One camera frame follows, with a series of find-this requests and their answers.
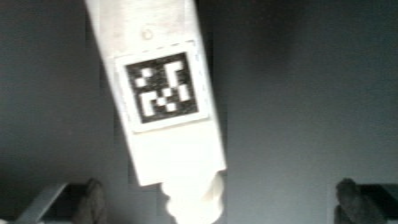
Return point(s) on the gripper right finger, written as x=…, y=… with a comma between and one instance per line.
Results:
x=366, y=203

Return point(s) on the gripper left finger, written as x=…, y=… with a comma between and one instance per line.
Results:
x=68, y=204

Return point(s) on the white leg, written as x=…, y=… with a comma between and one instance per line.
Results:
x=151, y=49

